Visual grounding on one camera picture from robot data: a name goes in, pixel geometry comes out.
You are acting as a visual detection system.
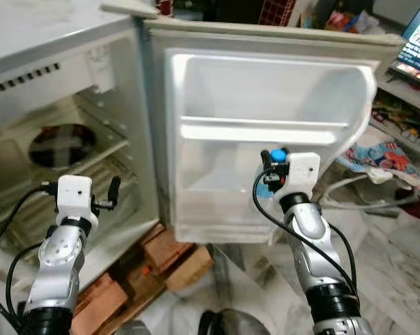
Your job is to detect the white fridge body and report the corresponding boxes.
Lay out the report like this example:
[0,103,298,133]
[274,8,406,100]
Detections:
[0,0,162,283]

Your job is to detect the tan brick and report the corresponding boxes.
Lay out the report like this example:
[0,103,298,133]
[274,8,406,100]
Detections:
[165,244,216,292]

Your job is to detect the red brick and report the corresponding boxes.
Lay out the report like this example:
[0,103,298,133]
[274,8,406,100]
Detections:
[142,223,193,271]
[70,272,128,335]

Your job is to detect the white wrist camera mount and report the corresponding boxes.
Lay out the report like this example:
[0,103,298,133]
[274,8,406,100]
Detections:
[283,152,321,200]
[55,174,96,221]

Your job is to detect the round dark fridge fan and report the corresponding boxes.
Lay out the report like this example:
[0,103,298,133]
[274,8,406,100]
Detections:
[27,124,98,170]

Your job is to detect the fridge wire shelf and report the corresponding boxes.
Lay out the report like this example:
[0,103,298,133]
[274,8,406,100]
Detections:
[0,155,140,245]

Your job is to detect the white TV cabinet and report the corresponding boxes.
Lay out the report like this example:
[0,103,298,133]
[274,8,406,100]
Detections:
[369,66,420,158]

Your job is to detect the grey robot leg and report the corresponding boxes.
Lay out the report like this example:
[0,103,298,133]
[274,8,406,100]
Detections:
[114,320,152,335]
[198,308,270,335]

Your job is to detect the red plastic crate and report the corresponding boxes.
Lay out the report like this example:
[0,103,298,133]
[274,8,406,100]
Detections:
[257,0,299,28]

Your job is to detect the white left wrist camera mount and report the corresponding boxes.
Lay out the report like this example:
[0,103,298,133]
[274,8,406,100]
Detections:
[55,174,96,221]

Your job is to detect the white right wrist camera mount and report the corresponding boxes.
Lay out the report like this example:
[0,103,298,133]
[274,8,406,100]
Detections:
[283,152,321,200]

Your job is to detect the colourful baby bouncer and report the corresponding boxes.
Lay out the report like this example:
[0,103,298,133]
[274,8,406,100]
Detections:
[322,136,420,210]

